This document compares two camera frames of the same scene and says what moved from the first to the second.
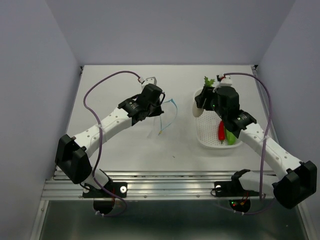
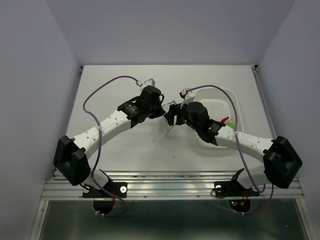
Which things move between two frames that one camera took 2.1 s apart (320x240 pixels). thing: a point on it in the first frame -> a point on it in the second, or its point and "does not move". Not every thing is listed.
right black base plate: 225,189 does not move
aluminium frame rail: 150,186 does not move
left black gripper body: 154,109 does not move
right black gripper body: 219,110 -> 182,117
